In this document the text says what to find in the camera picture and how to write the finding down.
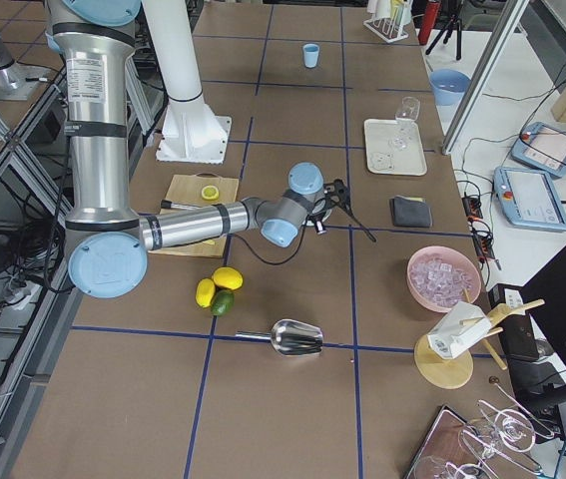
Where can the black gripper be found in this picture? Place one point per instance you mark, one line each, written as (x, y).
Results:
(315, 218)

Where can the light blue plastic cup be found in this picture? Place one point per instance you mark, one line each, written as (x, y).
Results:
(310, 52)

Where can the metal ice scoop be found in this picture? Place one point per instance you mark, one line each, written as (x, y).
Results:
(290, 337)

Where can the pink bowl of ice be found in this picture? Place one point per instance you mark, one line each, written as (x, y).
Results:
(438, 277)

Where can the blue bowl with fork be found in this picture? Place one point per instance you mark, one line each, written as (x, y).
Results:
(448, 86)

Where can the cream bear tray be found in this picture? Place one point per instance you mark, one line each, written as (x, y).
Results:
(382, 159)

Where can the grey folded cloth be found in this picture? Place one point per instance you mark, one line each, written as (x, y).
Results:
(411, 213)

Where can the clear wine glass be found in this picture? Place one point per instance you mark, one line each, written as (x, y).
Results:
(405, 116)

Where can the lemon half slice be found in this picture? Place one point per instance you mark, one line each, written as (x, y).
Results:
(210, 192)

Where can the large yellow lemon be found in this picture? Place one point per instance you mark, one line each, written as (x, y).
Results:
(228, 278)

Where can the wooden cutting board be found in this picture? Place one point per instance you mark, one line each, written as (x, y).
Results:
(186, 189)

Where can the orange black usb hub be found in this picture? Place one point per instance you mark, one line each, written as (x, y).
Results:
(480, 230)

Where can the green lime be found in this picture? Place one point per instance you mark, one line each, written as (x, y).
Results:
(222, 302)

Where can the small yellow lemon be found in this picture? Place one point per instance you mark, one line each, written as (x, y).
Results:
(205, 292)

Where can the steel rod black cap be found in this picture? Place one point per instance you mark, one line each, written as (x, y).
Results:
(169, 205)

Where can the near blue teach pendant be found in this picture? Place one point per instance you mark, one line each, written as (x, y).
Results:
(529, 199)

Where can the blue teach pendant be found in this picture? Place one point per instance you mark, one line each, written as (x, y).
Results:
(541, 147)
(529, 199)

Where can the far blue teach pendant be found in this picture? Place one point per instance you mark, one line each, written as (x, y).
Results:
(541, 147)

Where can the wooden cup stand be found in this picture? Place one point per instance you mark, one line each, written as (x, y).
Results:
(454, 373)

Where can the upside-down wine glasses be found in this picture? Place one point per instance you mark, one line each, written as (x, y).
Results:
(495, 444)

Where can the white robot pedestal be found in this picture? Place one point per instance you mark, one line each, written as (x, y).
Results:
(191, 132)

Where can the white wire cup rack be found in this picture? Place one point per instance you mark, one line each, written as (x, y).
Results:
(389, 19)

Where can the black camera tripod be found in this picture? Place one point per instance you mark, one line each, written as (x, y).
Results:
(453, 25)

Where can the aluminium frame post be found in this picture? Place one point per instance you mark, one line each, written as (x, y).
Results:
(503, 30)

